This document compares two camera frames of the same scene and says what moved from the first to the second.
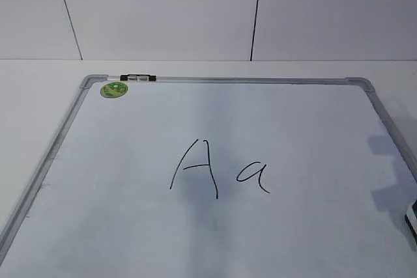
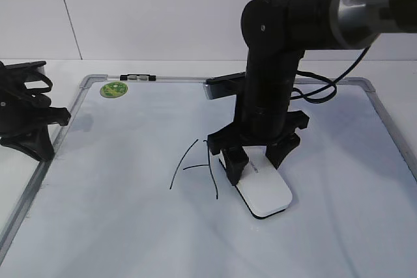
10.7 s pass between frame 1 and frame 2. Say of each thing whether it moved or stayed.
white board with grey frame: stayed
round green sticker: stayed
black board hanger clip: stayed
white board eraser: moved
